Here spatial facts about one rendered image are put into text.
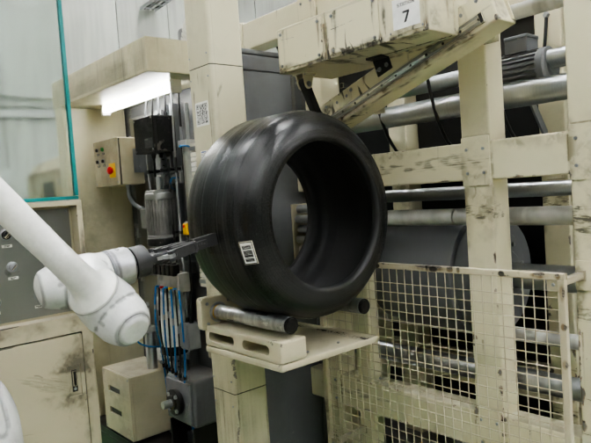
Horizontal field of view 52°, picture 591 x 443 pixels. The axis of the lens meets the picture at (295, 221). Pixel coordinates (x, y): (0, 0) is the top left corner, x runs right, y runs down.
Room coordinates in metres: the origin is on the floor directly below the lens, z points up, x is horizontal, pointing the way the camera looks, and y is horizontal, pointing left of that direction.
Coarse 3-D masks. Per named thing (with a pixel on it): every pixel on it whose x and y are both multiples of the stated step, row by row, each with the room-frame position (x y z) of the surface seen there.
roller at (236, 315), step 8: (216, 312) 1.77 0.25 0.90; (224, 312) 1.74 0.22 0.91; (232, 312) 1.71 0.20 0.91; (240, 312) 1.68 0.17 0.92; (248, 312) 1.66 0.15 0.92; (256, 312) 1.64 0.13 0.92; (264, 312) 1.63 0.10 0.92; (224, 320) 1.75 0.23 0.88; (232, 320) 1.71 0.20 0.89; (240, 320) 1.68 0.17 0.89; (248, 320) 1.65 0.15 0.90; (256, 320) 1.62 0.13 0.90; (264, 320) 1.59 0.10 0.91; (272, 320) 1.57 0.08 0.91; (280, 320) 1.55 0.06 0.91; (288, 320) 1.53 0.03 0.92; (296, 320) 1.55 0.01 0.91; (264, 328) 1.61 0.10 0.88; (272, 328) 1.57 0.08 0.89; (280, 328) 1.54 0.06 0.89; (288, 328) 1.53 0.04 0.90; (296, 328) 1.55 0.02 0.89
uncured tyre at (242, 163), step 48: (240, 144) 1.54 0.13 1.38; (288, 144) 1.54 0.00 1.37; (336, 144) 1.67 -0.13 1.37; (192, 192) 1.61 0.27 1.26; (240, 192) 1.47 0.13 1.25; (336, 192) 1.97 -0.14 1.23; (384, 192) 1.78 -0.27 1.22; (240, 240) 1.47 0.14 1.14; (336, 240) 1.96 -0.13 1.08; (384, 240) 1.77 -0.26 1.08; (240, 288) 1.55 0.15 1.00; (288, 288) 1.52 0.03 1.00; (336, 288) 1.62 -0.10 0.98
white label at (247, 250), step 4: (240, 244) 1.46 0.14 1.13; (244, 244) 1.46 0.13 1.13; (248, 244) 1.45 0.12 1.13; (252, 244) 1.45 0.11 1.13; (240, 248) 1.46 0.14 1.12; (244, 248) 1.46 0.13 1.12; (248, 248) 1.45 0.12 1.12; (252, 248) 1.45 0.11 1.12; (244, 252) 1.46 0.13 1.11; (248, 252) 1.46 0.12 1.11; (252, 252) 1.45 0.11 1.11; (244, 256) 1.47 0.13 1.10; (248, 256) 1.46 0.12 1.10; (252, 256) 1.46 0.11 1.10; (256, 256) 1.45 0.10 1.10; (244, 260) 1.47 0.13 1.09; (248, 260) 1.46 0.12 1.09; (252, 260) 1.46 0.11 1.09; (256, 260) 1.45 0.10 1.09; (244, 264) 1.47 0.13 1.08; (248, 264) 1.47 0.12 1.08; (252, 264) 1.46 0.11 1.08
